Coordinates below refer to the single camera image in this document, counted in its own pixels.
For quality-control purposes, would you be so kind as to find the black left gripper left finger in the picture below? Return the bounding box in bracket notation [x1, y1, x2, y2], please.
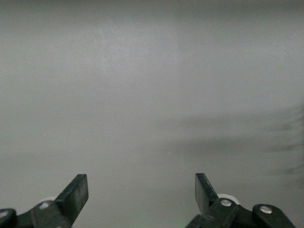
[30, 174, 89, 228]

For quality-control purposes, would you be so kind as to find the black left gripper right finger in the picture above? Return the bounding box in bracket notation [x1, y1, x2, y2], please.
[185, 172, 238, 228]

